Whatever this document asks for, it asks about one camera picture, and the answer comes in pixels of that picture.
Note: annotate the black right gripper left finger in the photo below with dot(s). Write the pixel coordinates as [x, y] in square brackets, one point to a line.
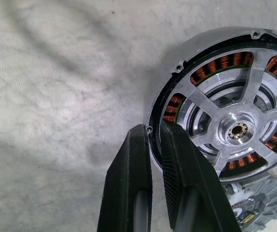
[126, 188]

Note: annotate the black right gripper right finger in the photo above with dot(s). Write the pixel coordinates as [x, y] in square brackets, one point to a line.
[191, 193]

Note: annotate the motor housing with copper windings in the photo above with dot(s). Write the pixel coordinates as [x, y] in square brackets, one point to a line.
[167, 79]

